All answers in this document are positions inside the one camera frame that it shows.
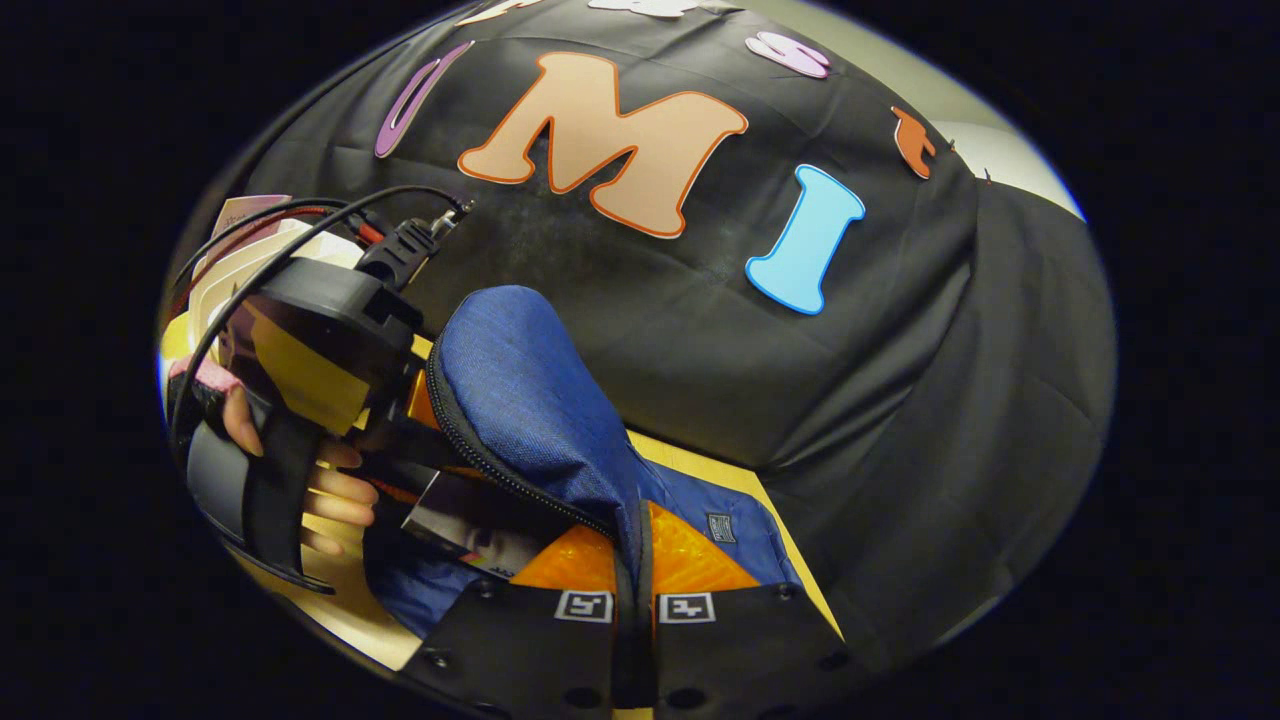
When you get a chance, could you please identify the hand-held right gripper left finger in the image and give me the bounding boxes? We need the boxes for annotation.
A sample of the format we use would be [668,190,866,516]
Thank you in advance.
[400,522,628,720]

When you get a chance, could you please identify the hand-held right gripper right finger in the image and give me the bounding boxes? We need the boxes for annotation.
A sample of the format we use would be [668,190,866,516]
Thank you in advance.
[643,500,853,720]

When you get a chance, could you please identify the blue schoolbag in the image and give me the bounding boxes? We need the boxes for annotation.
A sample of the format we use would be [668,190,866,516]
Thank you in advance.
[365,285,801,641]

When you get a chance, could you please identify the white bookshelf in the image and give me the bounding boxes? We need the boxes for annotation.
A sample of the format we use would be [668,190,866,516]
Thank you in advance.
[185,215,361,341]

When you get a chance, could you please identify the dark portrait cover book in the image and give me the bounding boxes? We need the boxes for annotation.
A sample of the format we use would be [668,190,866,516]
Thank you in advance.
[400,470,561,581]

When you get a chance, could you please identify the black backdrop cloth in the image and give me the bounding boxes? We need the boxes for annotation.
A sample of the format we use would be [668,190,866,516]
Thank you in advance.
[230,0,1116,671]

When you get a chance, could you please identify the red cable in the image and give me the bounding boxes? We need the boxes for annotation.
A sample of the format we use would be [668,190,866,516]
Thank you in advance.
[170,205,386,321]

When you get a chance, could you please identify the black cable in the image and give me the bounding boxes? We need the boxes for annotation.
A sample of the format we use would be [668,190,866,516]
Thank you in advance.
[170,185,471,441]

